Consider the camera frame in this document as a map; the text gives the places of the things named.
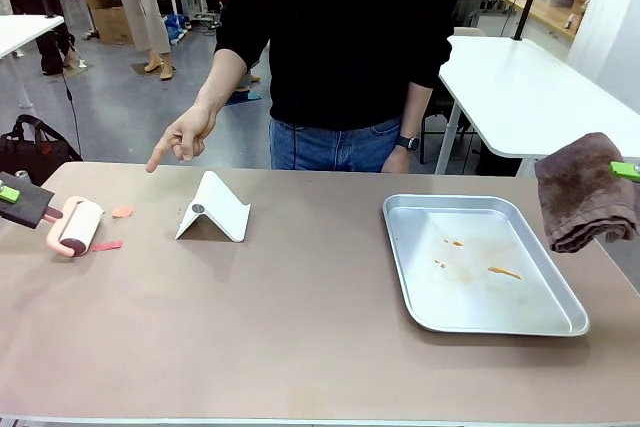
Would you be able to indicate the orange paper scrap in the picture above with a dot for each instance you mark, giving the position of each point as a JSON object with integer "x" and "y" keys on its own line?
{"x": 122, "y": 212}

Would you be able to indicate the brown cardboard box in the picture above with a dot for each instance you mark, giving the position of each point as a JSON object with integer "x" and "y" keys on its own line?
{"x": 112, "y": 22}

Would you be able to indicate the pink lint roller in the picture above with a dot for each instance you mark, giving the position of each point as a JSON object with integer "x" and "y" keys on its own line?
{"x": 82, "y": 219}

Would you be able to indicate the white folded stand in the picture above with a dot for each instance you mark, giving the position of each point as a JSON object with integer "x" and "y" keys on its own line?
{"x": 220, "y": 212}

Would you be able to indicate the black foam grip block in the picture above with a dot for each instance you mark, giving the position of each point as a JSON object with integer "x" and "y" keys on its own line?
{"x": 30, "y": 209}

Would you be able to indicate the blue floor marker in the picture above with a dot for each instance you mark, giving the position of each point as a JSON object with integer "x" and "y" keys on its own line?
{"x": 242, "y": 97}

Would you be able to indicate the person left hand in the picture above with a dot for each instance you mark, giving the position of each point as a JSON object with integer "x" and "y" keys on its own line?
{"x": 400, "y": 161}

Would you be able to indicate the person left forearm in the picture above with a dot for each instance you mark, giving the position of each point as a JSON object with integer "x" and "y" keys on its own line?
{"x": 415, "y": 107}

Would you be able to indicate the brown towel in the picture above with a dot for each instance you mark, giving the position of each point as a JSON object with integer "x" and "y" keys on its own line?
{"x": 580, "y": 197}

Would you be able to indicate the silver drink can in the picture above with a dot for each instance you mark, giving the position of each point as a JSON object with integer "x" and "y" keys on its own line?
{"x": 21, "y": 175}

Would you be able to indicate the black sweater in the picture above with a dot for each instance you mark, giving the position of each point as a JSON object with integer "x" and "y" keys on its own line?
{"x": 350, "y": 22}

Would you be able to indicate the white side table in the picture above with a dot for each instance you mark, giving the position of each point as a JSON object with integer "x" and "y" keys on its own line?
{"x": 25, "y": 29}

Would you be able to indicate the person right forearm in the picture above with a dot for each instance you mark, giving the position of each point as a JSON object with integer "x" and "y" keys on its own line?
{"x": 220, "y": 82}

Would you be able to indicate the silver metal tray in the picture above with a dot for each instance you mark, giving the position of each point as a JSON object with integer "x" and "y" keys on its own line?
{"x": 480, "y": 297}

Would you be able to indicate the black bag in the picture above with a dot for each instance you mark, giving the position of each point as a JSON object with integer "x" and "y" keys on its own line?
{"x": 40, "y": 152}

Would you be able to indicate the blue jeans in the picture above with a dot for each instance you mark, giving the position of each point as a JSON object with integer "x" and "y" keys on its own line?
{"x": 325, "y": 149}

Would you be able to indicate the person right hand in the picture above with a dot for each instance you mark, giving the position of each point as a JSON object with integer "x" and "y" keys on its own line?
{"x": 192, "y": 132}

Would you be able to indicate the blue plastic bag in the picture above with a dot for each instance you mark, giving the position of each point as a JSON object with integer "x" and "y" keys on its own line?
{"x": 176, "y": 29}

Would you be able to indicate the wooden workbench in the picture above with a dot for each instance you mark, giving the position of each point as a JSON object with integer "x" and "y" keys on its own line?
{"x": 545, "y": 12}

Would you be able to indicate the red paper strip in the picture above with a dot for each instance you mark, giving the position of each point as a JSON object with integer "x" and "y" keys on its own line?
{"x": 106, "y": 246}

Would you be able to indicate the black wrist watch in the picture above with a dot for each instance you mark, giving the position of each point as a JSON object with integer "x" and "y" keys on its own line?
{"x": 408, "y": 143}

